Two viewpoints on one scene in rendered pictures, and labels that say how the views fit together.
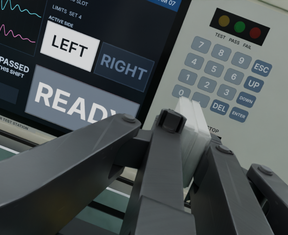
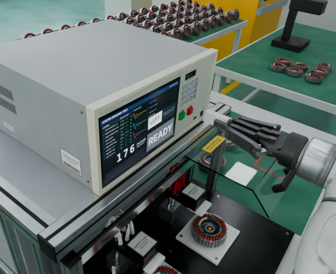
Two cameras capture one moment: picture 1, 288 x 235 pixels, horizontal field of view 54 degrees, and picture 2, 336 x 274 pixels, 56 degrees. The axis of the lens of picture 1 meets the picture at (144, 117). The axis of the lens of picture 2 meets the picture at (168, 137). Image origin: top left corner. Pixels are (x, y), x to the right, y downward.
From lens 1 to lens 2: 0.67 m
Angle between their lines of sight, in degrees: 54
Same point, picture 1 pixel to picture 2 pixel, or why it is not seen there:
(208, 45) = (185, 85)
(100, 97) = (165, 125)
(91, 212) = (178, 157)
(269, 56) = (197, 75)
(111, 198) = (181, 148)
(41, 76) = (149, 136)
